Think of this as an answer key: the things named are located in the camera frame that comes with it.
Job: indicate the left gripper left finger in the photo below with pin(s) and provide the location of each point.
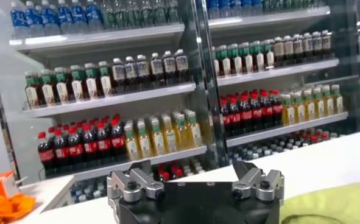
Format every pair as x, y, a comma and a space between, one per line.
137, 182

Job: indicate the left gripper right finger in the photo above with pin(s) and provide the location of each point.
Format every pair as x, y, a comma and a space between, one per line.
259, 184

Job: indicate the green printed t-shirt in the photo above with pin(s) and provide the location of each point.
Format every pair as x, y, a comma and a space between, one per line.
335, 204

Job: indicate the white shelf board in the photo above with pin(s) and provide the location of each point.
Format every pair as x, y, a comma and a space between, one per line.
112, 99
91, 38
268, 19
155, 159
277, 72
286, 129

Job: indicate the yellow tea bottle green label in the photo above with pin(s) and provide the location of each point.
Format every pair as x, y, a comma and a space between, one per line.
132, 147
329, 105
195, 135
288, 112
309, 109
319, 106
144, 145
182, 137
170, 140
299, 111
158, 142
338, 103

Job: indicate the blue label water bottle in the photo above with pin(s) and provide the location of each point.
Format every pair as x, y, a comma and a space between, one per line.
19, 19
65, 15
94, 13
79, 14
212, 6
235, 5
77, 194
224, 5
247, 4
34, 18
49, 16

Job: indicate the large white work table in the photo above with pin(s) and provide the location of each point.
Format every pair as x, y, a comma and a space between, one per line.
319, 161

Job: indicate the white side table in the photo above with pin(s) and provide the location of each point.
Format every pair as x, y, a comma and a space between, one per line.
51, 191

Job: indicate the black framed display cooler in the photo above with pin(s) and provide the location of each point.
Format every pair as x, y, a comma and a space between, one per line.
208, 91

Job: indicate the blue label dark drink bottle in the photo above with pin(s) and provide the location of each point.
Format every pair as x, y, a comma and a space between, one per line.
326, 42
307, 45
130, 69
298, 47
157, 65
316, 44
118, 71
169, 64
181, 62
142, 67

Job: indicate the crumpled orange cloth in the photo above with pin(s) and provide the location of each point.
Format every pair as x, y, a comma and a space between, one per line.
6, 208

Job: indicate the beige label dark drink bottle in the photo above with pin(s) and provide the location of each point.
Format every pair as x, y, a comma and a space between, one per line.
278, 50
288, 48

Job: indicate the orange and white box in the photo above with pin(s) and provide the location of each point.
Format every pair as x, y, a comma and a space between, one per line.
0, 182

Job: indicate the clear green water bottle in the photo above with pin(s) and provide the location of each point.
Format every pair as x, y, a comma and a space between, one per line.
146, 11
134, 12
172, 10
160, 11
121, 12
108, 13

